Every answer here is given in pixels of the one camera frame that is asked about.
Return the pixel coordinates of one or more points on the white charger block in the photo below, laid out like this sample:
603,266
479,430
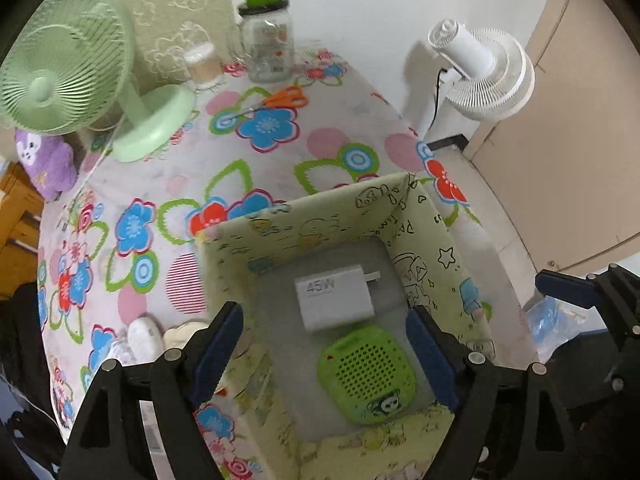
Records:
330,305

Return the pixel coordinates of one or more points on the black bag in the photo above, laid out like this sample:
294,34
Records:
22,360

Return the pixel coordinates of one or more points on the cream round case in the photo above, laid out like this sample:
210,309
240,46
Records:
180,335

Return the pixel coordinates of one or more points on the white standing fan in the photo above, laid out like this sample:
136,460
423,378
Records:
480,70

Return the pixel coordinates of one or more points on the green printed fabric storage box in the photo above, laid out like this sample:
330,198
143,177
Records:
280,240

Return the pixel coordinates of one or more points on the purple plush toy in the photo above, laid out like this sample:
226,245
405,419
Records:
45,160

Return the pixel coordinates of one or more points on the green perforated speaker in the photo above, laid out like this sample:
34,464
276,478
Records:
367,375

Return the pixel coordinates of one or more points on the green printed wall cloth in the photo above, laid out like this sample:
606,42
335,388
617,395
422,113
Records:
165,10

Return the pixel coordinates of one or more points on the green desk fan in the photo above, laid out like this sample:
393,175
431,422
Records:
60,75

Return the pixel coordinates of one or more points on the glass jar with green lid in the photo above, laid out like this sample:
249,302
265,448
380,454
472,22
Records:
265,45

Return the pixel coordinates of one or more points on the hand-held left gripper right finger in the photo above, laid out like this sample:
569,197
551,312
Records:
430,355

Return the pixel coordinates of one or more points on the clear blue plastic bag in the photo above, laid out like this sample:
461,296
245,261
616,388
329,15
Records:
545,322

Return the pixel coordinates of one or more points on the wooden furniture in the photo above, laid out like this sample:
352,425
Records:
17,225

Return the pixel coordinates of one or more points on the clear cotton swab container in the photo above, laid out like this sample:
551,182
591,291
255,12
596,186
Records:
202,67

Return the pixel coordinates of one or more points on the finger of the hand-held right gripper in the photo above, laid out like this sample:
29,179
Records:
565,287

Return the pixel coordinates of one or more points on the white oval device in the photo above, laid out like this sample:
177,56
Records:
145,340

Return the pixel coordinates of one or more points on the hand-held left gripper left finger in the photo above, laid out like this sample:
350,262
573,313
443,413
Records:
220,345

